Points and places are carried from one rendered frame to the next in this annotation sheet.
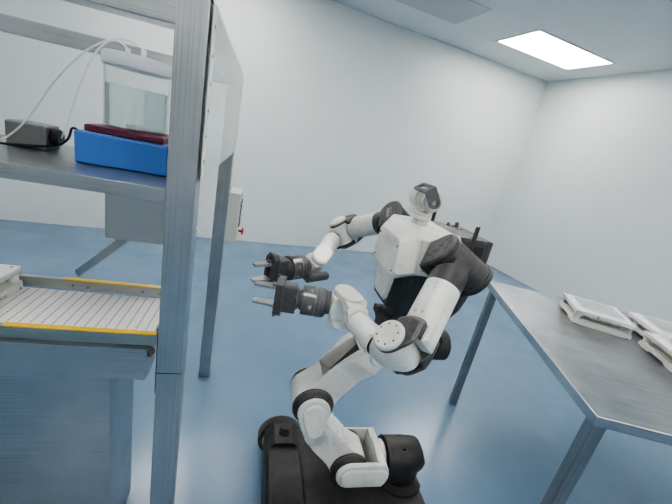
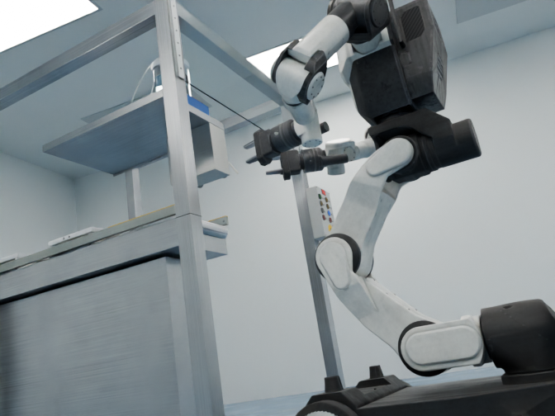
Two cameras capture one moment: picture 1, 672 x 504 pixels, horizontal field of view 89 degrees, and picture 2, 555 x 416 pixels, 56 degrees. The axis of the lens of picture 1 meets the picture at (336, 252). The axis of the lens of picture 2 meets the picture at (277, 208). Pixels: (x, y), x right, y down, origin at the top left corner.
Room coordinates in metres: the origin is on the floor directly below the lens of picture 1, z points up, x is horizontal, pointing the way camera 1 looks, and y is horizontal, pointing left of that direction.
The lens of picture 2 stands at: (-0.27, -0.92, 0.30)
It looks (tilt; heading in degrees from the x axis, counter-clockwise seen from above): 17 degrees up; 41
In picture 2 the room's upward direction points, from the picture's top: 9 degrees counter-clockwise
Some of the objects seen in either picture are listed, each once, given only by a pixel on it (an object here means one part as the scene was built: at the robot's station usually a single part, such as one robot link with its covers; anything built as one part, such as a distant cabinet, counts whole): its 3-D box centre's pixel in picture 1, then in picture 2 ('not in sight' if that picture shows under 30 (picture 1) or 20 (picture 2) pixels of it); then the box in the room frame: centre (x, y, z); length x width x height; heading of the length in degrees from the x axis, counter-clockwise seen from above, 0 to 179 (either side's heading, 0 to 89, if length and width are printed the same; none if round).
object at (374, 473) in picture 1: (357, 455); (447, 344); (1.09, -0.25, 0.28); 0.21 x 0.20 x 0.13; 104
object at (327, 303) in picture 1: (333, 304); (305, 132); (0.94, -0.03, 0.98); 0.11 x 0.11 x 0.11; 6
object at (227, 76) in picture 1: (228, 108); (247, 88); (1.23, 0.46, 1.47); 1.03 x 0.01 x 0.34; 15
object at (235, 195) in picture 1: (233, 214); (321, 215); (1.76, 0.57, 0.97); 0.17 x 0.06 x 0.26; 15
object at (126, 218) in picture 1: (152, 206); (197, 157); (1.01, 0.57, 1.14); 0.22 x 0.11 x 0.20; 105
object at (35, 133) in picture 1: (37, 135); not in sight; (0.87, 0.80, 1.30); 0.10 x 0.07 x 0.06; 105
